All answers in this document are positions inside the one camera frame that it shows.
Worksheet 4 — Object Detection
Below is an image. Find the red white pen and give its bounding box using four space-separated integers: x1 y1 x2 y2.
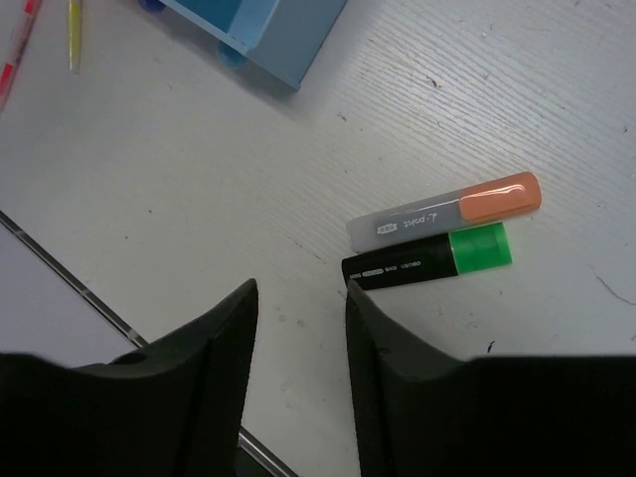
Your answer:
1 0 43 111

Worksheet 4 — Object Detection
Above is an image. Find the grey orange highlighter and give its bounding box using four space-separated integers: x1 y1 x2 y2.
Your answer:
346 172 542 253

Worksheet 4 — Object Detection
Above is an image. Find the light blue container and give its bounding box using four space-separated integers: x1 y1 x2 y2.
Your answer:
139 0 347 89

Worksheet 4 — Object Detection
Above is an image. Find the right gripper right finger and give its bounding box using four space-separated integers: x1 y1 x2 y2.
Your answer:
345 284 635 476

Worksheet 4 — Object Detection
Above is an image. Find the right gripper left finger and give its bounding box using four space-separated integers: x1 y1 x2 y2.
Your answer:
1 280 258 476

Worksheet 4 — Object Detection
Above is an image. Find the yellow pen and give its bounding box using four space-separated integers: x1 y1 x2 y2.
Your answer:
68 0 82 75

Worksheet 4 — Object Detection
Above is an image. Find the black green highlighter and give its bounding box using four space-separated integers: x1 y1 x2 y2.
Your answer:
341 223 513 290

